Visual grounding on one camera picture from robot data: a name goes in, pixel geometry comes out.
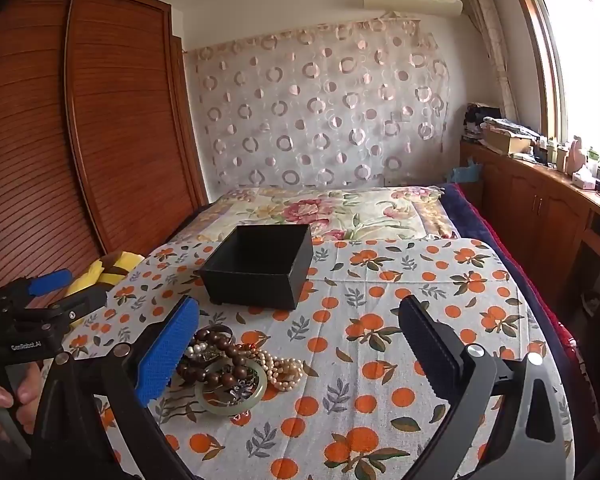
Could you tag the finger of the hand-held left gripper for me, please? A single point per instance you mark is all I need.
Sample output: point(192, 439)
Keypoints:
point(85, 305)
point(50, 281)

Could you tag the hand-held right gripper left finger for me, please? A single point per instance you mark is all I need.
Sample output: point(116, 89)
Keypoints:
point(167, 355)

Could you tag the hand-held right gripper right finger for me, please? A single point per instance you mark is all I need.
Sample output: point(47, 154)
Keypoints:
point(430, 350)

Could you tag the green jade bangle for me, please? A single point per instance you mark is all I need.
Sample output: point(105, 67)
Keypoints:
point(261, 390)

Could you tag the black jewelry box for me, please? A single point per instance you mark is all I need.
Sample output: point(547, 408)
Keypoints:
point(252, 287)

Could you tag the yellow brown striped cloth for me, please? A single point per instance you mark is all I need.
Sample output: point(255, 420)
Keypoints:
point(97, 272)

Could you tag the orange fruit print cloth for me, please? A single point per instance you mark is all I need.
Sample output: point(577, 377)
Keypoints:
point(380, 285)

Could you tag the dark blue blanket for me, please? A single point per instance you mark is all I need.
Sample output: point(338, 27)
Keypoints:
point(480, 220)

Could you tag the red blanket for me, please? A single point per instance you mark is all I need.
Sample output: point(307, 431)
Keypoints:
point(575, 360)

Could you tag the brown wooden wardrobe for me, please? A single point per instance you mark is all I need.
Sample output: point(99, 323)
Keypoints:
point(105, 135)

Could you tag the wooden cabinet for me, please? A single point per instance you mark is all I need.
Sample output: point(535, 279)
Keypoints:
point(525, 205)

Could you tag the blue plastic bag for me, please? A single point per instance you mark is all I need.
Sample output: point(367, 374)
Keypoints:
point(462, 174)

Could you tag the floral bedsheet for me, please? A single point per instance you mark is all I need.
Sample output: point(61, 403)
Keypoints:
point(300, 212)

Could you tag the cardboard box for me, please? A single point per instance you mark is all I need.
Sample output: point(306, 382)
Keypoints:
point(502, 144)

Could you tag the white tissue box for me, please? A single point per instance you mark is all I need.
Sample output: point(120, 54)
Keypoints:
point(584, 180)

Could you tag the pink bottle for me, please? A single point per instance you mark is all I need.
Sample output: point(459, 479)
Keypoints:
point(575, 152)

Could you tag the circle patterned sheer curtain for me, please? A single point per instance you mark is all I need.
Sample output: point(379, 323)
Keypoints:
point(320, 110)

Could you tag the patterned window curtain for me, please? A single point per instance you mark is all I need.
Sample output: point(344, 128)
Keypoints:
point(490, 45)

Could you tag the wooden framed window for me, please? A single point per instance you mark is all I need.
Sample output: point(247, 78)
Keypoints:
point(580, 60)

